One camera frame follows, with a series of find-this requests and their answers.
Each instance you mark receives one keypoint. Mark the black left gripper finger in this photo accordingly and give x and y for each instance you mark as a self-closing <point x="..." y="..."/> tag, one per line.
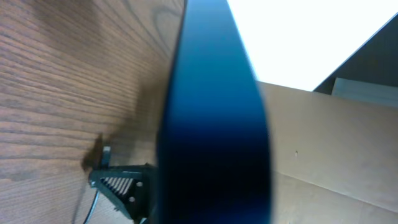
<point x="131" y="189"/>

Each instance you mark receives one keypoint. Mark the blue Galaxy smartphone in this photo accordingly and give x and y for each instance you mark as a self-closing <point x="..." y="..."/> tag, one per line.
<point x="213" y="146"/>

